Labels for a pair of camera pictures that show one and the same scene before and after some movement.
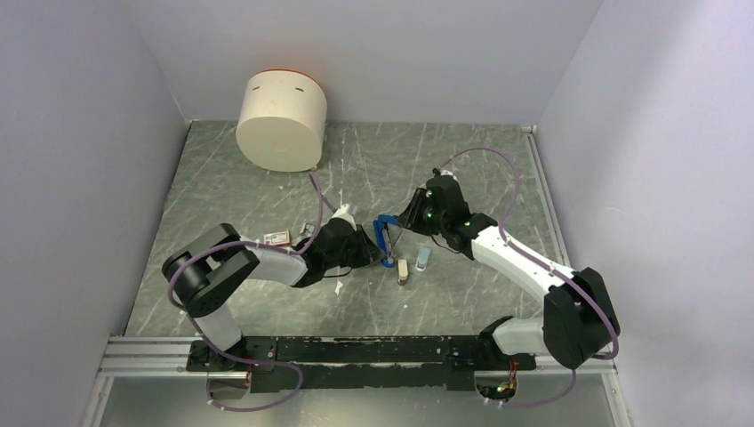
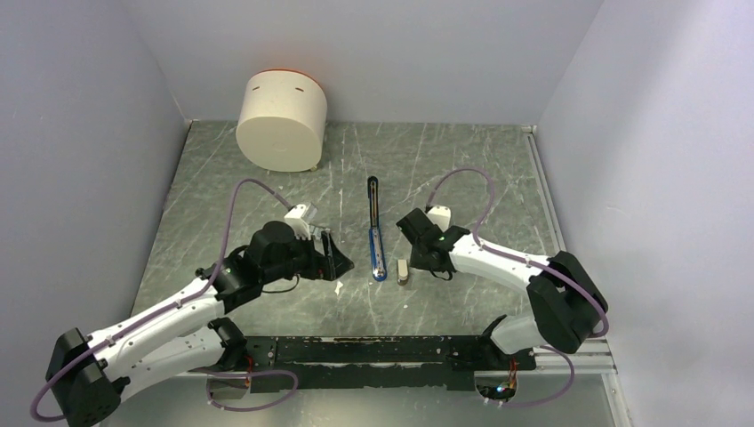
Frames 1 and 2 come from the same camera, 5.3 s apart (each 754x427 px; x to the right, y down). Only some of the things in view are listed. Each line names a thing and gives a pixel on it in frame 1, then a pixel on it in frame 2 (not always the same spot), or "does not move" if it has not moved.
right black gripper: [409, 219] to [415, 259]
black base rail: [386, 362] does not move
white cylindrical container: [282, 119] does not move
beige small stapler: [403, 272] does not move
